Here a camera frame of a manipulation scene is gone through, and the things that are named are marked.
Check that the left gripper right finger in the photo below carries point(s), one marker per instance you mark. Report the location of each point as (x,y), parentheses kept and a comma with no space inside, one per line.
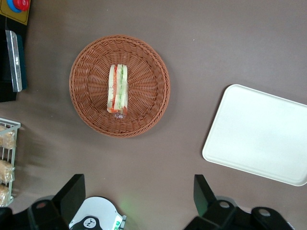
(204,198)

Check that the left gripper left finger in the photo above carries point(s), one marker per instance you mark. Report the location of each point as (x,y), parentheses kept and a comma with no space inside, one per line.
(69,198)

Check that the triangle sandwich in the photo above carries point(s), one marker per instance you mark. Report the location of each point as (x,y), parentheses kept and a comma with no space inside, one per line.
(117,91)

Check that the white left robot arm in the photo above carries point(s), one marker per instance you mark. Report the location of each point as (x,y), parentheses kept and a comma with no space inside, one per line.
(100,208)

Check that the cream plastic tray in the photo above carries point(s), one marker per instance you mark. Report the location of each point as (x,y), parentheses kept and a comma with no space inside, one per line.
(256,134)

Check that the round brown wicker basket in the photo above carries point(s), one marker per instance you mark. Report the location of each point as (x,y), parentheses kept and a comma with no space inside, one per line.
(146,95)

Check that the wrapped fried snack pack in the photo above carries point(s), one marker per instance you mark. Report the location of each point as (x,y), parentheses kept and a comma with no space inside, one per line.
(3,195)
(5,170)
(7,139)

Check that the black control box yellow panel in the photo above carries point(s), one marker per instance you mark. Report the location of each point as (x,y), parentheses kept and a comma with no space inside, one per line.
(3,72)

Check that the silver metal bar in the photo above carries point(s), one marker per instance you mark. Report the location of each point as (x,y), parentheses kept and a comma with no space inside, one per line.
(14,62)

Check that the red emergency stop button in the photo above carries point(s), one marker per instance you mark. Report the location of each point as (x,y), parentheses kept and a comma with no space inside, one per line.
(21,3)

